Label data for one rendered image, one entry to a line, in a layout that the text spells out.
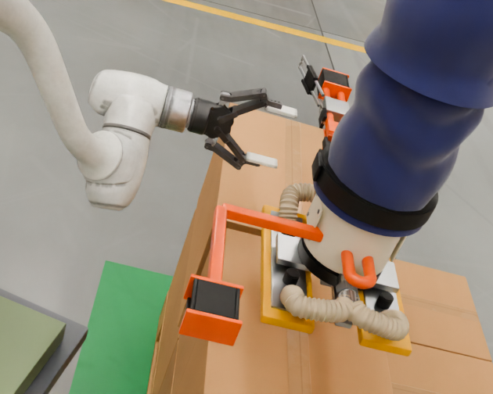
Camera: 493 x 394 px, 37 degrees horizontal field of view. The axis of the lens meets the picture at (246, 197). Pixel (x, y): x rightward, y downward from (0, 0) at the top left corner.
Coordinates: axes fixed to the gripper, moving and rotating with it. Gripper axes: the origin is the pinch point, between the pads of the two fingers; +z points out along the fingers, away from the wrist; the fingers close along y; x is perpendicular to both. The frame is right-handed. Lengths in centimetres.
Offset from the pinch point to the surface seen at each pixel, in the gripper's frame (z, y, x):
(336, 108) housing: 13.9, -1.2, -18.6
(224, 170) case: -5.5, 30.7, -28.2
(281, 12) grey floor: 50, 128, -403
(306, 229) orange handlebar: 3.9, -1.0, 31.4
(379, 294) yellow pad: 23.1, 10.5, 30.7
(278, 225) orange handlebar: -1.3, -0.5, 31.6
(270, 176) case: 7.6, 30.7, -31.3
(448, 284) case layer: 86, 71, -55
